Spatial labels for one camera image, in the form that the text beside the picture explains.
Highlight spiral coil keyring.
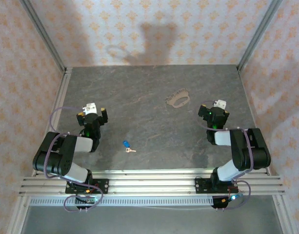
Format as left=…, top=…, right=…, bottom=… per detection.
left=165, top=89, right=190, bottom=108

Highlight blue-capped metal key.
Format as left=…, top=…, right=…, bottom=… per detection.
left=122, top=140, right=137, bottom=154

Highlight black base controller board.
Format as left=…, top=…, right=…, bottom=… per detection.
left=212, top=194, right=244, bottom=211
left=75, top=195, right=99, bottom=205

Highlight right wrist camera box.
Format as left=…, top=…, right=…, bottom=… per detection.
left=213, top=99, right=227, bottom=110

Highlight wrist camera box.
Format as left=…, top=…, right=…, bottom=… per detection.
left=81, top=102, right=98, bottom=115
left=213, top=99, right=227, bottom=110

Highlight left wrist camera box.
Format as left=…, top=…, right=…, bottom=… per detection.
left=81, top=102, right=98, bottom=115

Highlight aluminium side rail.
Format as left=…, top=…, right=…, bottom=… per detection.
left=32, top=68, right=73, bottom=176

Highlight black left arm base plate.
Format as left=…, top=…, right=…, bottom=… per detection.
left=65, top=179, right=109, bottom=195

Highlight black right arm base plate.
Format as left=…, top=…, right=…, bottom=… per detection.
left=195, top=177, right=239, bottom=195

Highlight aluminium mounting rail beam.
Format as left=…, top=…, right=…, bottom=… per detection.
left=19, top=169, right=286, bottom=196

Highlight aluminium corner post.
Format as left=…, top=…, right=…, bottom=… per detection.
left=236, top=0, right=284, bottom=72
left=19, top=0, right=67, bottom=72

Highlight slotted grey cable duct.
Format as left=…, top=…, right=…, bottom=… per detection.
left=29, top=196, right=215, bottom=207

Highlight aluminium frame leg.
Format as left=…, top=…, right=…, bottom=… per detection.
left=272, top=195, right=295, bottom=234
left=6, top=196, right=30, bottom=234

